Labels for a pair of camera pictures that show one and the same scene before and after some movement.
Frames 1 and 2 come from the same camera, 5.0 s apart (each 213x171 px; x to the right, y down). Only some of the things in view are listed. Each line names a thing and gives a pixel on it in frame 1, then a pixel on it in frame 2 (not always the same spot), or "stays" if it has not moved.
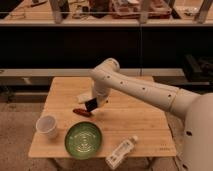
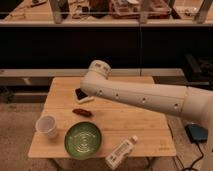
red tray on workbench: x=132 y=9 stays
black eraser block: x=91 y=104 to x=80 y=94
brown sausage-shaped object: x=82 y=112 stays
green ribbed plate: x=83 y=140 stays
